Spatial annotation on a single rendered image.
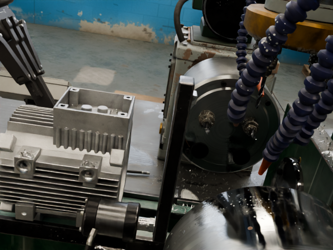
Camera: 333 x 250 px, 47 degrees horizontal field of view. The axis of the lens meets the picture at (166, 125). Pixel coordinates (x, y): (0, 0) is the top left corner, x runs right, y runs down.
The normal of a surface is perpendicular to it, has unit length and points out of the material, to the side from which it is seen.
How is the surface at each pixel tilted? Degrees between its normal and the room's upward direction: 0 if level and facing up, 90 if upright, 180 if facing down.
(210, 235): 43
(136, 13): 90
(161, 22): 90
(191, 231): 54
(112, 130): 90
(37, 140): 36
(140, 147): 0
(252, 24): 90
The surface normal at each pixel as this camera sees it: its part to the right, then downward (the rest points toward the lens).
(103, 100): -0.03, 0.42
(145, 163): 0.14, -0.90
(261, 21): -0.86, 0.09
